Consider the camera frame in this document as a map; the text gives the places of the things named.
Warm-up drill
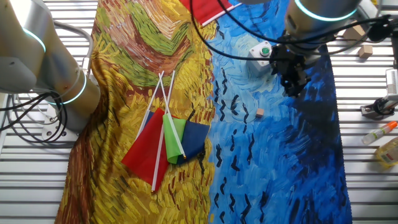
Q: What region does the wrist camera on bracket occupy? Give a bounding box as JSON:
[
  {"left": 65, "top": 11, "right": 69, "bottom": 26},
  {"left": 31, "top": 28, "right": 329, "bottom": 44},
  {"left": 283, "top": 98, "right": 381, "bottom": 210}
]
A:
[{"left": 368, "top": 17, "right": 393, "bottom": 43}]

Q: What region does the small green flag white stick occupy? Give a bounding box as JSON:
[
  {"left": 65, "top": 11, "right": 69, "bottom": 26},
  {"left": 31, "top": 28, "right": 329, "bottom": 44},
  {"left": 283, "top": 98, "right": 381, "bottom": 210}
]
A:
[{"left": 158, "top": 72, "right": 188, "bottom": 165}]

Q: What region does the black clamp tool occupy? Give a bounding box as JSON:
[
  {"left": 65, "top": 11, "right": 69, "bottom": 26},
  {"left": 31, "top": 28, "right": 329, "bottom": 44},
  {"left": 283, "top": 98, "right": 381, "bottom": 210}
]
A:
[{"left": 360, "top": 93, "right": 398, "bottom": 121}]

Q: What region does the black base cable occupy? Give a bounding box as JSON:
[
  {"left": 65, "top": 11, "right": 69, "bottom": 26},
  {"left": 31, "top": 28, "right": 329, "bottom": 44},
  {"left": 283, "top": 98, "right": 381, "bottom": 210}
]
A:
[
  {"left": 0, "top": 91, "right": 57, "bottom": 113},
  {"left": 2, "top": 93, "right": 69, "bottom": 144}
]

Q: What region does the long black cable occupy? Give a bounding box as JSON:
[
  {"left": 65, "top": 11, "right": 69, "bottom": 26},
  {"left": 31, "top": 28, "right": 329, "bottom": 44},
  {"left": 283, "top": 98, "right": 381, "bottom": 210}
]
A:
[
  {"left": 216, "top": 0, "right": 391, "bottom": 45},
  {"left": 188, "top": 0, "right": 273, "bottom": 62}
]

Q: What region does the medium wooden cube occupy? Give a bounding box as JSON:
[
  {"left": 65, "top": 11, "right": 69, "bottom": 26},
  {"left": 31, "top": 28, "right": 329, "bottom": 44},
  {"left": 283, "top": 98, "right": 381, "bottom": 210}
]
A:
[{"left": 358, "top": 44, "right": 374, "bottom": 59}]

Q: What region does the small navy flag white stick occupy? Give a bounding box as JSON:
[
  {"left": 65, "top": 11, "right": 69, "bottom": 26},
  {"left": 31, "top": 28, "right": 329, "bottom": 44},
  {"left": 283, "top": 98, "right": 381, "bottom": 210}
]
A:
[{"left": 136, "top": 70, "right": 211, "bottom": 165}]

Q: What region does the yellow liquid plastic bottle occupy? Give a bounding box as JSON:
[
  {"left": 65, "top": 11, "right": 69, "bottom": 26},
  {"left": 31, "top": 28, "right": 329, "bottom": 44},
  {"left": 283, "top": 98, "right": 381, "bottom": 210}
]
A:
[{"left": 374, "top": 136, "right": 398, "bottom": 169}]

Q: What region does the large wooden block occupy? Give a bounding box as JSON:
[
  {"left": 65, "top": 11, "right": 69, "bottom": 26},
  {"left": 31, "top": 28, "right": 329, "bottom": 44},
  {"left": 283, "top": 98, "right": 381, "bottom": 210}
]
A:
[{"left": 342, "top": 24, "right": 367, "bottom": 42}]

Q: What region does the white box green push button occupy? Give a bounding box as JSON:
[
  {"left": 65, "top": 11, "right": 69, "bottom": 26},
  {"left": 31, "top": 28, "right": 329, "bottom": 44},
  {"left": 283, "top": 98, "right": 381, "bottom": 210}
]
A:
[{"left": 246, "top": 40, "right": 274, "bottom": 77}]

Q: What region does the small red flag white stick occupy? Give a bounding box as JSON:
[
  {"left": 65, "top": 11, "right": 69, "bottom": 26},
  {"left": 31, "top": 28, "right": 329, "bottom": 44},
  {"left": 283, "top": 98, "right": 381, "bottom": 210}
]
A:
[{"left": 120, "top": 70, "right": 176, "bottom": 193}]

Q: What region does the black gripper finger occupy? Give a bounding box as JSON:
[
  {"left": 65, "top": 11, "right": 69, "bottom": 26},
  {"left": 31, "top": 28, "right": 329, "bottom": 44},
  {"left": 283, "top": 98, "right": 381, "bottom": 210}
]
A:
[
  {"left": 294, "top": 74, "right": 310, "bottom": 96},
  {"left": 280, "top": 74, "right": 295, "bottom": 97}
]

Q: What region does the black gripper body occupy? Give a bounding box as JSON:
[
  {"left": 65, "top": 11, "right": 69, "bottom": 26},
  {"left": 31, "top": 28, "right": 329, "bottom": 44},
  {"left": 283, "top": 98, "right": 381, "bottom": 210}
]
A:
[{"left": 269, "top": 44, "right": 313, "bottom": 80}]

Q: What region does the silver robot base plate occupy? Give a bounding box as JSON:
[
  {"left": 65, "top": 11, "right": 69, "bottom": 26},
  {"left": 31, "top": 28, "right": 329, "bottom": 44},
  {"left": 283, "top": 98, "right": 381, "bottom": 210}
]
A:
[{"left": 41, "top": 103, "right": 82, "bottom": 142}]

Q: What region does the clear spray bottle orange cap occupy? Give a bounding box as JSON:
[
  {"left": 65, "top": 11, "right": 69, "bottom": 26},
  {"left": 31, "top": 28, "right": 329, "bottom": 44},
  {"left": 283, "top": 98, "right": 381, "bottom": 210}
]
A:
[{"left": 361, "top": 120, "right": 398, "bottom": 146}]

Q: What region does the large red flag white stick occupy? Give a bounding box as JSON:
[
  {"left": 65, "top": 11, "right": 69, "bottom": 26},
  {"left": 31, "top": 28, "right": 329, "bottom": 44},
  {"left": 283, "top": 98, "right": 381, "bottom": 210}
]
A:
[{"left": 178, "top": 0, "right": 243, "bottom": 27}]

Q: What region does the Van Gogh painting print cloth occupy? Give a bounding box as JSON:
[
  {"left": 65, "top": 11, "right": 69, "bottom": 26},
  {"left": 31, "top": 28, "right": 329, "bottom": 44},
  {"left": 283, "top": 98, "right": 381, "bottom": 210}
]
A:
[{"left": 55, "top": 0, "right": 354, "bottom": 224}]

